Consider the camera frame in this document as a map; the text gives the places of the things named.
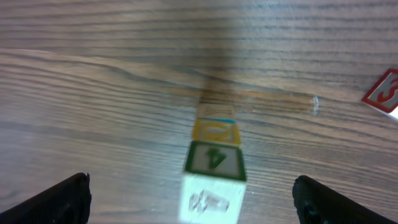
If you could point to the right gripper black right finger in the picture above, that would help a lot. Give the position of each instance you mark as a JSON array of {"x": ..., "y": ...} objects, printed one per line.
[{"x": 319, "y": 204}]

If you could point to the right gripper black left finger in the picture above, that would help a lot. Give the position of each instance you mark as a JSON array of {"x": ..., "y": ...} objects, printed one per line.
[{"x": 67, "y": 202}]

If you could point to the green 4 block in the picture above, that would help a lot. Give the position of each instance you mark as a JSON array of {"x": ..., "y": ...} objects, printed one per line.
[{"x": 215, "y": 160}]

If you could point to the blue P block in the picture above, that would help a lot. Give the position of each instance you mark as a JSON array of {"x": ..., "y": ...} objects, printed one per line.
[{"x": 216, "y": 112}]

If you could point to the blue sided block picture top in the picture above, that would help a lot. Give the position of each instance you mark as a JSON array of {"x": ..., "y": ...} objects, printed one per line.
[{"x": 210, "y": 200}]

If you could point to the plain block beside X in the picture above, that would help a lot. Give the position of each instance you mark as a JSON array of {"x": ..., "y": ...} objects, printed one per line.
[{"x": 383, "y": 94}]

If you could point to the yellow O block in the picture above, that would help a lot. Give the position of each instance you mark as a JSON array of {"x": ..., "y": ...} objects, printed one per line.
[{"x": 220, "y": 132}]

